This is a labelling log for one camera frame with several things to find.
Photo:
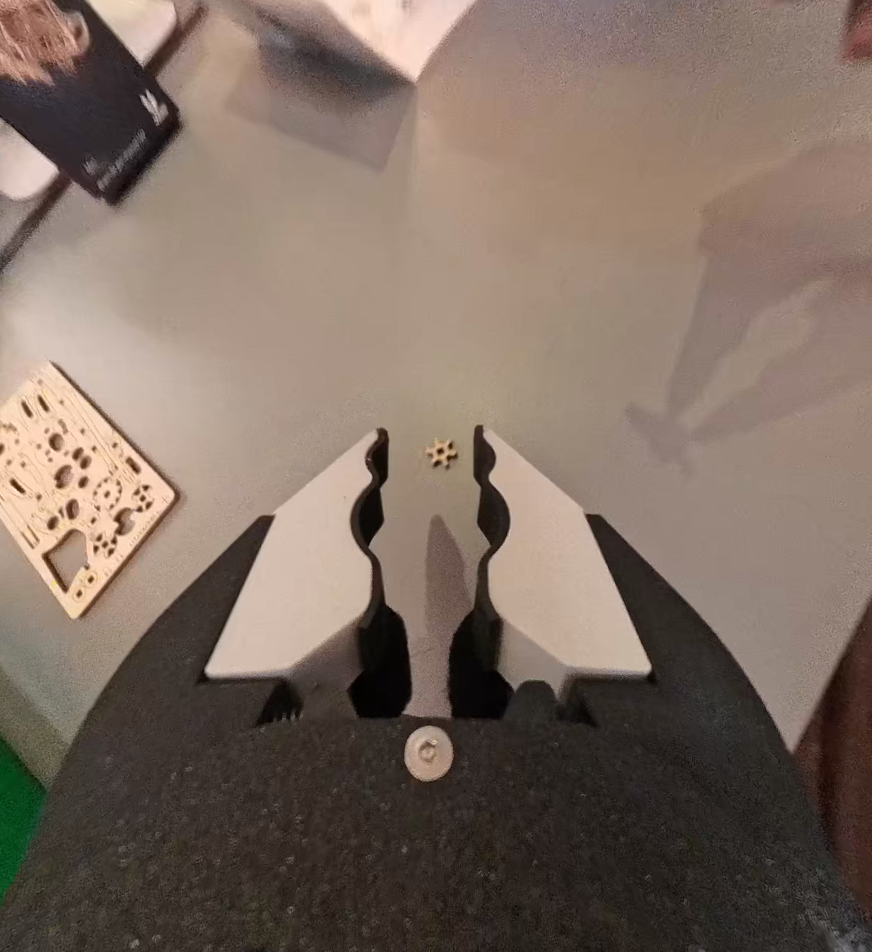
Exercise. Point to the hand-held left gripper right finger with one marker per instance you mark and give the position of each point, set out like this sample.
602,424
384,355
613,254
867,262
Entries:
562,595

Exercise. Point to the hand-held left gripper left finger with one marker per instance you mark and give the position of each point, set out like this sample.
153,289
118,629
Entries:
294,595

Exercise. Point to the small wooden gear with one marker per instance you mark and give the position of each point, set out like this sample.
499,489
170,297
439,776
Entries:
441,454

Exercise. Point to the wooden parts sheet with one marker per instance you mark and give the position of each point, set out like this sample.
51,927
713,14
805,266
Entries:
56,483

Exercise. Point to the black model kit box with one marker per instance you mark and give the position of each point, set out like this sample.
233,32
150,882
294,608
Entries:
86,104

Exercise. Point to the white instruction booklet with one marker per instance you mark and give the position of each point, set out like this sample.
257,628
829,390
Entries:
376,37

